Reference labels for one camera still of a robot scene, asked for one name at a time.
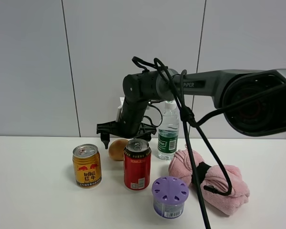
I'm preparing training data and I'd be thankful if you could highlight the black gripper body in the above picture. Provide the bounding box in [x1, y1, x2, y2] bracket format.
[96, 97, 156, 138]

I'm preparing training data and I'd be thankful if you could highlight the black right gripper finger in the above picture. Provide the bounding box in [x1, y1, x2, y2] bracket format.
[133, 133, 152, 142]

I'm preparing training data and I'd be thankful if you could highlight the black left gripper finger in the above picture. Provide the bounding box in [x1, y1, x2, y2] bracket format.
[101, 133, 110, 149]

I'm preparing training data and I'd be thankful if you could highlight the brown potato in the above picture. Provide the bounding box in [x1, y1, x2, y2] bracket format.
[108, 139, 129, 161]

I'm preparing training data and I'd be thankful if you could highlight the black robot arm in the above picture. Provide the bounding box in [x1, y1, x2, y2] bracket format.
[96, 69, 286, 145]

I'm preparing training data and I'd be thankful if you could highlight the red soda can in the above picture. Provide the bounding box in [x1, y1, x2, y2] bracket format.
[123, 139, 152, 190]

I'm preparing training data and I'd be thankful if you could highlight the clear water bottle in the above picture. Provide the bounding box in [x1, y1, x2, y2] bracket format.
[157, 100, 179, 160]

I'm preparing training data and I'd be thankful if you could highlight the gold Red Bull can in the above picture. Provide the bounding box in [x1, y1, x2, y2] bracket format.
[72, 144, 102, 188]

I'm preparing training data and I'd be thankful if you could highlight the pink rolled towel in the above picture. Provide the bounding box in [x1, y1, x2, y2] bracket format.
[168, 149, 250, 216]

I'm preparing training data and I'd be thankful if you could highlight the purple air freshener jar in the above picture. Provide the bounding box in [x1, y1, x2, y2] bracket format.
[152, 176, 189, 219]

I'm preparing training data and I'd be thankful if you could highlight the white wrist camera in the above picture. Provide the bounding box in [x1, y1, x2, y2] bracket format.
[116, 97, 124, 122]

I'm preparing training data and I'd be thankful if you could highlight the black cable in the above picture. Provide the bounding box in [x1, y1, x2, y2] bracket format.
[131, 56, 286, 229]

